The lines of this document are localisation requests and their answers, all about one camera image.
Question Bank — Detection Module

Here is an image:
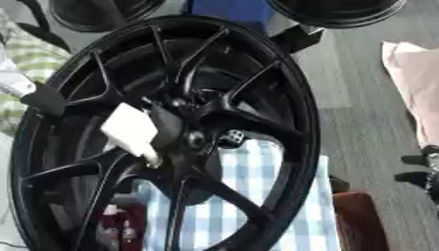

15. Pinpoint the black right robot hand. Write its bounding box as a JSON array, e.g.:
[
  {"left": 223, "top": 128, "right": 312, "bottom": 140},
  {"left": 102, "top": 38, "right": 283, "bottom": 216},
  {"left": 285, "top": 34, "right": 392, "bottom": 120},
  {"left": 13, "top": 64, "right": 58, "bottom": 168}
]
[{"left": 392, "top": 144, "right": 439, "bottom": 205}]

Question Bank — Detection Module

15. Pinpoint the black wheel stand clamp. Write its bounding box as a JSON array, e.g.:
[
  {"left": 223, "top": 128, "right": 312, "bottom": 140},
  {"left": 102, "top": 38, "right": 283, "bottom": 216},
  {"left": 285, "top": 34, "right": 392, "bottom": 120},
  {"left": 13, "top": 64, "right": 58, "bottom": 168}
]
[{"left": 19, "top": 81, "right": 69, "bottom": 118}]

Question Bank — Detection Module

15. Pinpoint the dark red object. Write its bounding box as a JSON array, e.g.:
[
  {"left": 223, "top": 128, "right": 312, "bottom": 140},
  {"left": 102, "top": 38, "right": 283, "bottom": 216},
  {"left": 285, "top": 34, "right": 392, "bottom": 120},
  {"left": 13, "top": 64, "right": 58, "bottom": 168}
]
[{"left": 94, "top": 195, "right": 148, "bottom": 251}]

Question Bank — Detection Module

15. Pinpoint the large black spoked wheel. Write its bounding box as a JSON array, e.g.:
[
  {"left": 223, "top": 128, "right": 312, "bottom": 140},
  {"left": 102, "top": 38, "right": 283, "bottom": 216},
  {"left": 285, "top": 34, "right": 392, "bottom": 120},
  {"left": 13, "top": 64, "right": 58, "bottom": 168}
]
[{"left": 7, "top": 14, "right": 322, "bottom": 251}]

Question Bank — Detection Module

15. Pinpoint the person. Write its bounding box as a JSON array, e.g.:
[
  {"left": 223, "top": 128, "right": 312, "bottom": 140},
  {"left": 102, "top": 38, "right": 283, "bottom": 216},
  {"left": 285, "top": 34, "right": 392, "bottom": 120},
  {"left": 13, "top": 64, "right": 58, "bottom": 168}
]
[{"left": 380, "top": 40, "right": 439, "bottom": 149}]

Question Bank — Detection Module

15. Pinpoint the black round wheel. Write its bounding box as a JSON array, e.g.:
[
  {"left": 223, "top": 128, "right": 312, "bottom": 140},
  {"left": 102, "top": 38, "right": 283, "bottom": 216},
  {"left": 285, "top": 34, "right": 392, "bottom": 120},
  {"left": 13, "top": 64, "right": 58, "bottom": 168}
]
[
  {"left": 46, "top": 0, "right": 169, "bottom": 33},
  {"left": 264, "top": 0, "right": 411, "bottom": 29}
]

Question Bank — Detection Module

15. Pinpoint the black wheel stand bracket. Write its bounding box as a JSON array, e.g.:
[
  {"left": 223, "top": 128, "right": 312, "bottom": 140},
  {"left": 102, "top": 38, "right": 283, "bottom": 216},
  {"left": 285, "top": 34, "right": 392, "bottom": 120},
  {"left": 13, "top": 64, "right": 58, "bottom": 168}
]
[{"left": 268, "top": 24, "right": 326, "bottom": 54}]

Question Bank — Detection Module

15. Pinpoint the blue box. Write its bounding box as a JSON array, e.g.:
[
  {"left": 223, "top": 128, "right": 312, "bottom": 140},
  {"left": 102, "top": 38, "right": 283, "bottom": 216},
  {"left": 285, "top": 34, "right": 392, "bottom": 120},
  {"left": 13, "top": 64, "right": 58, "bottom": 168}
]
[{"left": 183, "top": 0, "right": 278, "bottom": 35}]

